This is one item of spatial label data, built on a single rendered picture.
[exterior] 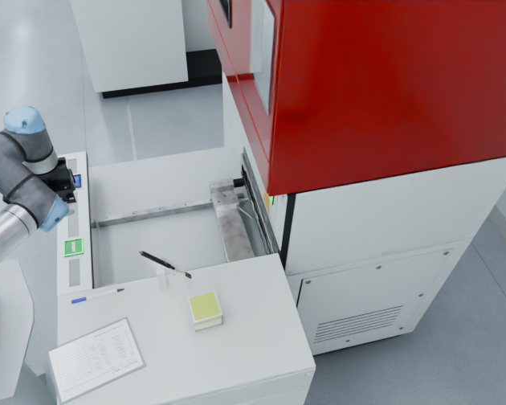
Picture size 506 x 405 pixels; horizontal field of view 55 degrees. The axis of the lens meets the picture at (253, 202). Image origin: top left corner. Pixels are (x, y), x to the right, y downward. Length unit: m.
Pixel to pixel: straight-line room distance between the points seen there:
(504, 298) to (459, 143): 1.54
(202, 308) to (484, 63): 0.86
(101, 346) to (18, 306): 0.39
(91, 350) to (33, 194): 0.44
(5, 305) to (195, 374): 0.66
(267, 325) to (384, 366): 1.16
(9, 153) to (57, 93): 2.58
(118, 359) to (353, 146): 0.77
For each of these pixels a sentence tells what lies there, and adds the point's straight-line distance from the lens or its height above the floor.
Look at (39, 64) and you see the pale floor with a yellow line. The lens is 4.02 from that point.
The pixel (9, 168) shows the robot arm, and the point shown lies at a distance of 1.12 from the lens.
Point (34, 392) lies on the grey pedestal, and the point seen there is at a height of 0.37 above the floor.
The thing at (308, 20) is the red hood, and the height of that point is 1.70.
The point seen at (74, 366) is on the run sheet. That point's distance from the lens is 1.33.
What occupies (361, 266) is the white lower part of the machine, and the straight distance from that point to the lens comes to 1.67.
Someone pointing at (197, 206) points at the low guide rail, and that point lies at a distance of 1.69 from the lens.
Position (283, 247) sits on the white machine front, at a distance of 1.41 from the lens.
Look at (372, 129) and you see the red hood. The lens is 1.16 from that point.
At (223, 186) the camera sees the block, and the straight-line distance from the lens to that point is 1.66.
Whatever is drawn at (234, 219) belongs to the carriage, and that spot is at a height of 0.88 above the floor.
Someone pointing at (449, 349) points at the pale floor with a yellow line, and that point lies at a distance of 2.53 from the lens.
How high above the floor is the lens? 2.15
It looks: 50 degrees down
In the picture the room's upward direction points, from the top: 3 degrees clockwise
